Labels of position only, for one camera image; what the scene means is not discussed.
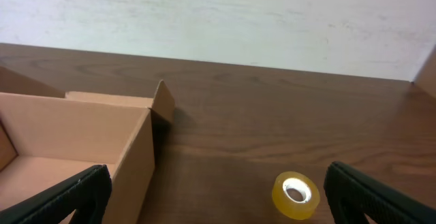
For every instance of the brown cardboard box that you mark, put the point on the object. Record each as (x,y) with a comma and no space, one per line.
(48,136)

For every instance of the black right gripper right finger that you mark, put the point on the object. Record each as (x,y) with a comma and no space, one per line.
(354,197)

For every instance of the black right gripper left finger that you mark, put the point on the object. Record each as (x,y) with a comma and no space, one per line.
(84,196)

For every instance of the yellow clear tape roll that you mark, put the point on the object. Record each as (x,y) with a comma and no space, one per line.
(295,195)

